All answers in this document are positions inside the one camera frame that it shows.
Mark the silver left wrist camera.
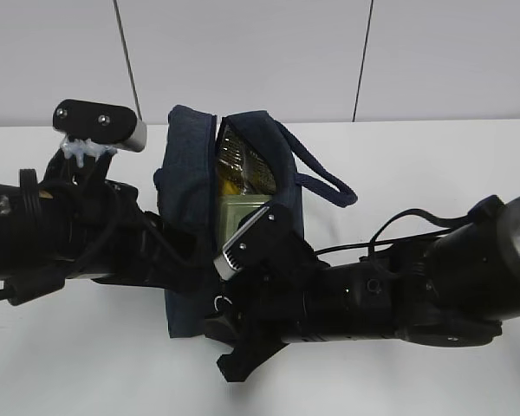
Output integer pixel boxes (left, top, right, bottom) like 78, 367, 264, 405
52, 99, 147, 153

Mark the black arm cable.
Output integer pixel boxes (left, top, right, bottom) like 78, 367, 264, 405
0, 168, 192, 307
315, 208, 478, 261

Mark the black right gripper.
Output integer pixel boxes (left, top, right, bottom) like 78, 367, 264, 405
204, 233, 330, 385

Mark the yellow pear shaped gourd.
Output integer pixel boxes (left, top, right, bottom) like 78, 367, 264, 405
218, 179, 242, 196

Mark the green lid glass container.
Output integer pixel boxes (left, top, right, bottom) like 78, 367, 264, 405
218, 194, 271, 248

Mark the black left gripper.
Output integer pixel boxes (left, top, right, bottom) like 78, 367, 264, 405
90, 183, 208, 290

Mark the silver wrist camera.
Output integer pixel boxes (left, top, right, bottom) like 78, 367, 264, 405
213, 204, 292, 282
52, 99, 147, 153

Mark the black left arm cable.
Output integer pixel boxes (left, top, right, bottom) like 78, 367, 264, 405
0, 168, 192, 307

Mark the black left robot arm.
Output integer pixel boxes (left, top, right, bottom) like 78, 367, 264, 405
0, 169, 205, 293

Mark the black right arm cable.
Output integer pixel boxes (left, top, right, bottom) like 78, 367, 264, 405
315, 208, 478, 261

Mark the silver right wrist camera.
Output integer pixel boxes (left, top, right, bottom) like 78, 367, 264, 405
213, 204, 292, 282

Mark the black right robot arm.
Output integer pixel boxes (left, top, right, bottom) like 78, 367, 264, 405
204, 195, 520, 382

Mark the dark blue lunch bag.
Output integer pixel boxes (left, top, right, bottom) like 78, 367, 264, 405
153, 103, 358, 339

